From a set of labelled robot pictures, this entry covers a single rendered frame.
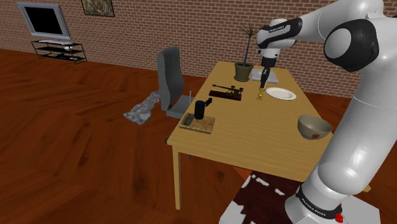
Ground tan flat book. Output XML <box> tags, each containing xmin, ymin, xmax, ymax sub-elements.
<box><xmin>179</xmin><ymin>113</ymin><xmax>216</xmax><ymax>135</ymax></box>

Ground black glass television stand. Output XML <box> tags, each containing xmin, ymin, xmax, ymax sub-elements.
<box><xmin>30</xmin><ymin>39</ymin><xmax>88</xmax><ymax>65</ymax></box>

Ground grey rock heap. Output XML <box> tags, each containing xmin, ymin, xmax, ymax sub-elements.
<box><xmin>123</xmin><ymin>90</ymin><xmax>162</xmax><ymax>125</ymax></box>

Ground black cylinder with handle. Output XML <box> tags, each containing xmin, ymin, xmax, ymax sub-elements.
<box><xmin>193</xmin><ymin>97</ymin><xmax>214</xmax><ymax>121</ymax></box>

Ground grey office chair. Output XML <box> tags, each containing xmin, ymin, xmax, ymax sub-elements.
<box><xmin>156</xmin><ymin>46</ymin><xmax>195</xmax><ymax>120</ymax></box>

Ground dark brown base lever tool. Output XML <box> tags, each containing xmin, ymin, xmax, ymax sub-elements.
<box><xmin>208</xmin><ymin>84</ymin><xmax>244</xmax><ymax>102</ymax></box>

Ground grey framed television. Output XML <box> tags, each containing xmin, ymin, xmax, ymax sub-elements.
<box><xmin>17</xmin><ymin>2</ymin><xmax>72</xmax><ymax>41</ymax></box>

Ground light wooden table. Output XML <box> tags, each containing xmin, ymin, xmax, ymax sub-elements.
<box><xmin>167</xmin><ymin>60</ymin><xmax>372</xmax><ymax>211</ymax></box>

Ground white plate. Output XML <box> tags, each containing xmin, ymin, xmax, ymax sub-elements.
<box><xmin>265</xmin><ymin>87</ymin><xmax>297</xmax><ymax>101</ymax></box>

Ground beige bowl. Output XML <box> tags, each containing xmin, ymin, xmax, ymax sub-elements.
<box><xmin>297</xmin><ymin>114</ymin><xmax>333</xmax><ymax>141</ymax></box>

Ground potted plant in brown pot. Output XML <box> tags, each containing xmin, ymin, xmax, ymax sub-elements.
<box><xmin>233</xmin><ymin>24</ymin><xmax>263</xmax><ymax>83</ymax></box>

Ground dark framed wall picture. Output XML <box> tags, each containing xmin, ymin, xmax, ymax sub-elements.
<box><xmin>80</xmin><ymin>0</ymin><xmax>116</xmax><ymax>18</ymax></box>

